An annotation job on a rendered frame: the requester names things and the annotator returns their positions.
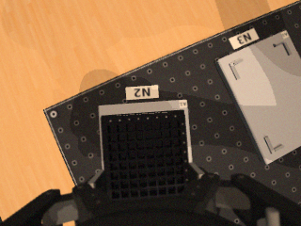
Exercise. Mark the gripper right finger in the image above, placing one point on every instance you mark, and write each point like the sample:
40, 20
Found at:
207, 192

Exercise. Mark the white label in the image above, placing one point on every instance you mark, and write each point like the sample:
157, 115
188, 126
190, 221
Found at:
145, 92

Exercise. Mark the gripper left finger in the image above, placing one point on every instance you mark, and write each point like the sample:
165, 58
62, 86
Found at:
54, 209

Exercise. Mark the cream label plate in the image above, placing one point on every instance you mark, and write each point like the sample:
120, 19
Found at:
243, 39

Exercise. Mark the dark grey perforated base plate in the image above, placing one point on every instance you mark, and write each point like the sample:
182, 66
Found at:
220, 142

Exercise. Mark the black multi-well plate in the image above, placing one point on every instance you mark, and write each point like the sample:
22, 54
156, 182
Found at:
129, 173

